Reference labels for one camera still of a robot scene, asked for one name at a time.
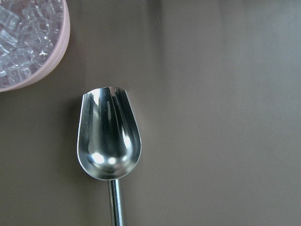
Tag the steel ice scoop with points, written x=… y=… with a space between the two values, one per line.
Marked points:
x=109 y=143

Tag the pink bowl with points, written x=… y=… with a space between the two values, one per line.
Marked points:
x=52 y=62

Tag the clear ice cubes pile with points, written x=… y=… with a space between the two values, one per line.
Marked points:
x=29 y=30

